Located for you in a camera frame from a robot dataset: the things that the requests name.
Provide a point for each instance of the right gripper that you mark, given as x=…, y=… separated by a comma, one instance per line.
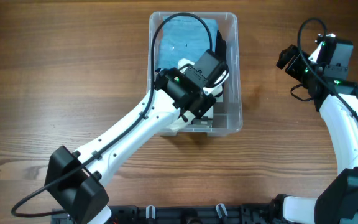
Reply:
x=292, y=69

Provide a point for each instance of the black garment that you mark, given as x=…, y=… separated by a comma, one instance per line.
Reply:
x=221, y=46

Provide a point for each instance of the blue denim jeans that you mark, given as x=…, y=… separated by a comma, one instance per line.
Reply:
x=185, y=37

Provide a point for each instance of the cream white cloth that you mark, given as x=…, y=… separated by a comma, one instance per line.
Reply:
x=180, y=123

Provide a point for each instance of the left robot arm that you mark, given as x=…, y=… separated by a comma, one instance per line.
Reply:
x=178, y=96

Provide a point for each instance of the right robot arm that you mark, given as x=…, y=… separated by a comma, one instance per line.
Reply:
x=323, y=73

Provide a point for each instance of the clear plastic storage container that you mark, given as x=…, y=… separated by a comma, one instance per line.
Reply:
x=226, y=114

